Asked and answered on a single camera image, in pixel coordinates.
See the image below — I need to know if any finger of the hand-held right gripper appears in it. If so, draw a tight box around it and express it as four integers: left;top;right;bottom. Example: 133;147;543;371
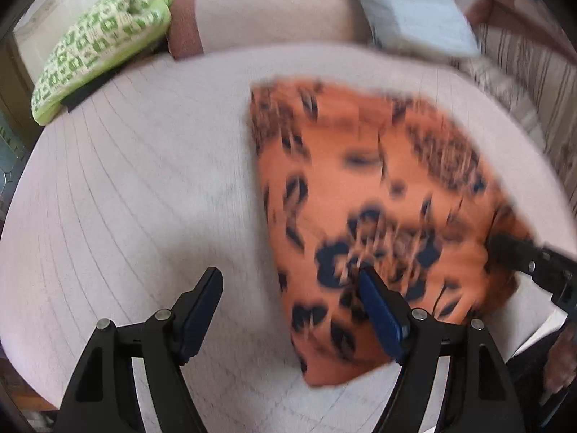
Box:
487;231;577;314

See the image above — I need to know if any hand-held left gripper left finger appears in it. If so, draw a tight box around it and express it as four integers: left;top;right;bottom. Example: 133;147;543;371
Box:
54;267;224;433

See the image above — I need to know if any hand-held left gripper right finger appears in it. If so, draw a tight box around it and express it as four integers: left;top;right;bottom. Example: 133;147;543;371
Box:
358;266;526;433

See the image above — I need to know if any orange floral garment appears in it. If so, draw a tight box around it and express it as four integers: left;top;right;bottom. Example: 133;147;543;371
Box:
248;79;538;387

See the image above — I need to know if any person's right hand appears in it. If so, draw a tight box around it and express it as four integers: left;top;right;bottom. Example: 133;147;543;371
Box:
542;325;577;395

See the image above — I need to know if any striped cloth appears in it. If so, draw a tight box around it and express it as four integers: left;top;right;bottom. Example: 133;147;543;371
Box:
462;20;577;217

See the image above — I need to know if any black cloth strip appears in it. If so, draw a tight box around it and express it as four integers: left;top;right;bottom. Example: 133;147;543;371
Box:
63;40;171;113

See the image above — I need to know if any white pillow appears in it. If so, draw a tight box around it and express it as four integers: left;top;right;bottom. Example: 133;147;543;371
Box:
325;0;481;60

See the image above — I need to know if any green patterned cushion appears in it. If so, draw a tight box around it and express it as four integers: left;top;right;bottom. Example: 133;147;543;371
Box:
31;0;186;126

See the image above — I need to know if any pink bolster cushion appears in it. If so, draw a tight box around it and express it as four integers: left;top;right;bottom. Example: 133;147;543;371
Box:
167;0;376;61

